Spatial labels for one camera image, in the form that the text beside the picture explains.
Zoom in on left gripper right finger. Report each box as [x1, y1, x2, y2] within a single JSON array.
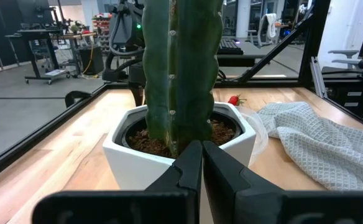
[[202, 140, 363, 224]]

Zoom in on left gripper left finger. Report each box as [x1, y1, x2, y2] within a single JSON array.
[[31, 139, 203, 224]]

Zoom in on white angular plant pot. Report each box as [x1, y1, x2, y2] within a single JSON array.
[[102, 101, 257, 191]]

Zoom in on clear plastic tupperware container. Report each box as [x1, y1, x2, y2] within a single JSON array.
[[236, 105, 269, 166]]

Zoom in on black inner pot with soil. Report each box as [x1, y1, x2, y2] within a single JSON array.
[[121, 111, 243, 158]]

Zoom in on red strawberry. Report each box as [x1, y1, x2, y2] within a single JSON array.
[[227, 95, 247, 106]]

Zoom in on grey waffle weave towel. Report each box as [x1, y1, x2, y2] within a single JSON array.
[[256, 101, 363, 191]]

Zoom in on tall green cactus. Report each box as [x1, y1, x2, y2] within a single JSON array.
[[141, 0, 224, 158]]

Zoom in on black office desk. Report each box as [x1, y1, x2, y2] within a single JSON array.
[[216, 40, 268, 68]]

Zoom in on black table clamp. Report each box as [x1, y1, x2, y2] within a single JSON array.
[[64, 90, 93, 108]]

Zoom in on black computer keyboard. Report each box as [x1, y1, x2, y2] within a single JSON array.
[[218, 38, 244, 55]]

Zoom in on black drawer cabinet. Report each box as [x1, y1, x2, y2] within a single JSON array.
[[324, 83, 363, 119]]

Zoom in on black box cabinet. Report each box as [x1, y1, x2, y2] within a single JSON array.
[[78, 45, 104, 75]]

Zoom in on white office chair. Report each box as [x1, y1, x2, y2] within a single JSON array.
[[248, 13, 278, 47]]

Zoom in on grey office chair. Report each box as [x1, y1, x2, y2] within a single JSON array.
[[321, 49, 363, 75]]

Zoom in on shelf with storage bins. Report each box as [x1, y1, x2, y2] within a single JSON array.
[[91, 12, 113, 54]]

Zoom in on wooden top workbench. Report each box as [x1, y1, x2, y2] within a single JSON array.
[[50, 30, 98, 78]]

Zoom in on black wheeled standing desk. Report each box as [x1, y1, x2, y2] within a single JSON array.
[[4, 27, 72, 85]]

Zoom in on silver aluminium rail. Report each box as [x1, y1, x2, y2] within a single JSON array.
[[309, 57, 328, 99]]

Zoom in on black aluminium rig frame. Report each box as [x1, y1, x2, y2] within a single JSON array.
[[0, 0, 363, 184]]

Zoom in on yellow cable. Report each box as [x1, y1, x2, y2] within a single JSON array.
[[81, 40, 94, 75]]

